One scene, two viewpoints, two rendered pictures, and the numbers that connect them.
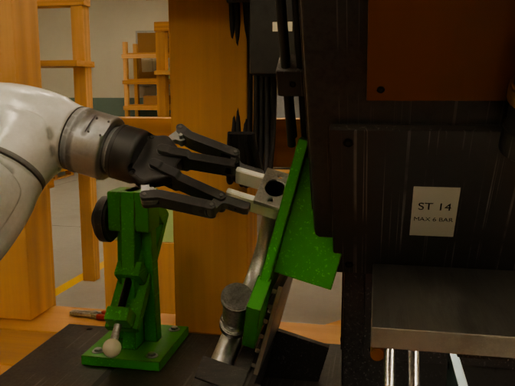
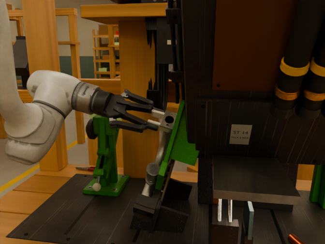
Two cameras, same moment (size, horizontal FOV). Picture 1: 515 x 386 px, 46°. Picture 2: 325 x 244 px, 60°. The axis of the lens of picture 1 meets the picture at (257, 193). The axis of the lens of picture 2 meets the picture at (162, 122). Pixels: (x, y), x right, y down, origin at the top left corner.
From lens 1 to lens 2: 7 cm
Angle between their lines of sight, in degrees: 5
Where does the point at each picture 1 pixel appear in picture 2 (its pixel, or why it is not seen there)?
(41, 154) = (64, 104)
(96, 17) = (79, 17)
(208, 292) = (138, 159)
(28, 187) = (58, 119)
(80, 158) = (81, 105)
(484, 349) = (261, 199)
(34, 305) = (60, 164)
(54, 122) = (69, 89)
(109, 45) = (86, 31)
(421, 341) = (235, 196)
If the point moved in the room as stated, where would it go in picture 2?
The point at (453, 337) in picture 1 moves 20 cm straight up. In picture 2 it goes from (248, 194) to (257, 89)
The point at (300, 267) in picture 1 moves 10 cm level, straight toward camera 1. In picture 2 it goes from (181, 156) to (182, 172)
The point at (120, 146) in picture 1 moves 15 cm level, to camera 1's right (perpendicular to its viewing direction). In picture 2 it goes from (99, 100) to (152, 100)
